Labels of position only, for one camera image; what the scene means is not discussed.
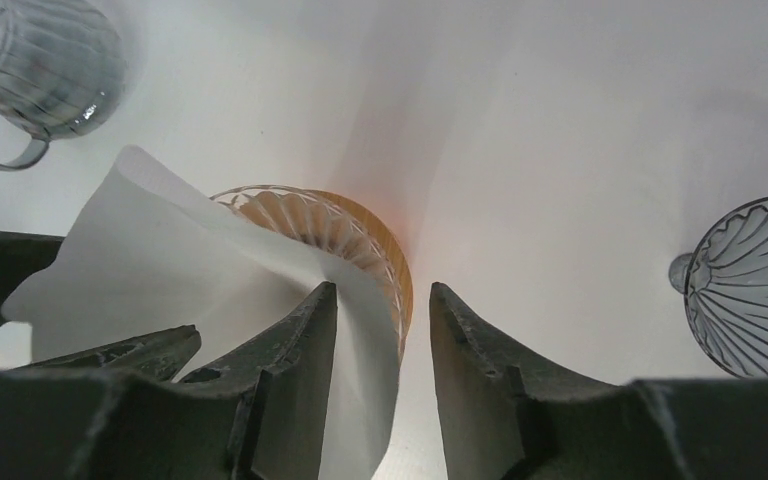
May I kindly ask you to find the clear ribbed glass dripper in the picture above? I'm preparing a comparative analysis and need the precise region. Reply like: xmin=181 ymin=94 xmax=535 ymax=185
xmin=211 ymin=185 xmax=414 ymax=357

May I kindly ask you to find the grey ribbed glass dripper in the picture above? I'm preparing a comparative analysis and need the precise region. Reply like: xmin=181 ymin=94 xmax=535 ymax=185
xmin=668 ymin=197 xmax=768 ymax=378

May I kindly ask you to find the white paper coffee filter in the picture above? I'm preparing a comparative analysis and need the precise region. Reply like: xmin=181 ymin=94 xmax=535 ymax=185
xmin=2 ymin=146 xmax=400 ymax=479

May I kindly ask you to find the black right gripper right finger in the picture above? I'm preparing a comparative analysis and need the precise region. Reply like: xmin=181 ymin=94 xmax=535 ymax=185
xmin=429 ymin=282 xmax=768 ymax=479

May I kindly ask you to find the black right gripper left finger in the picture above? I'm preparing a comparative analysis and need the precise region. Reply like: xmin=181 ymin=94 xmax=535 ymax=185
xmin=0 ymin=282 xmax=337 ymax=479

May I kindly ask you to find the wooden dripper holder ring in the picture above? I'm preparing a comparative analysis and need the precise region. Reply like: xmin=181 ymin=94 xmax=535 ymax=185
xmin=304 ymin=189 xmax=415 ymax=346

